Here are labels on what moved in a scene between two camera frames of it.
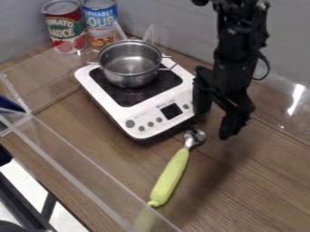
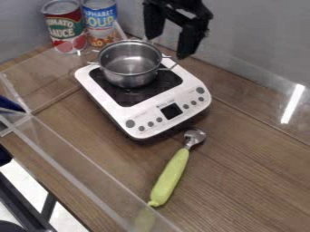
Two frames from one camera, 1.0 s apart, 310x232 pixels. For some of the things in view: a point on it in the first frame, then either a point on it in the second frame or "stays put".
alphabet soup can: (101, 22) stays put
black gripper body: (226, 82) -> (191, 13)
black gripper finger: (236, 118) -> (191, 36)
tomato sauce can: (67, 25) stays put
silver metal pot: (131, 62) stays put
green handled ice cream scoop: (174, 168) stays put
